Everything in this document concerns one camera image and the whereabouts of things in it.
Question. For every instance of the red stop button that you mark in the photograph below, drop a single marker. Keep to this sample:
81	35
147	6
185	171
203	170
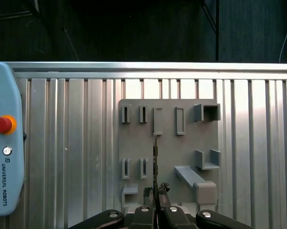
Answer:
1	124

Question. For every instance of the RAM stick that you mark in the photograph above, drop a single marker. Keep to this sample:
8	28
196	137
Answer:
155	162

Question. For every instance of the pale blue teach pendant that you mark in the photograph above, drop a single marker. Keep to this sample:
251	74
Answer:
14	95

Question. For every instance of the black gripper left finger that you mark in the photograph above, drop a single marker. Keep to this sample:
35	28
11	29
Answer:
141	219

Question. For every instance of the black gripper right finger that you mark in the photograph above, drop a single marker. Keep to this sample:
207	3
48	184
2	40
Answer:
177	219

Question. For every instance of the grey parts rack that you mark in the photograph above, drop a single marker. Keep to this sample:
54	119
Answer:
167	148

